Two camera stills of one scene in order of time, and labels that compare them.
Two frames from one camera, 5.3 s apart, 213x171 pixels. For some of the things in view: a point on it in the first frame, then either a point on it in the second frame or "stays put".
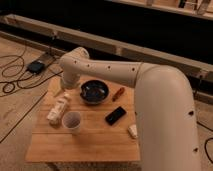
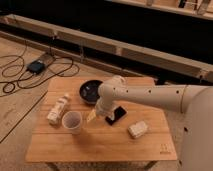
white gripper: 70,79 -> 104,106
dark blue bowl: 94,91 stays put
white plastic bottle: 56,111 stays put
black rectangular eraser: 115,115 stays put
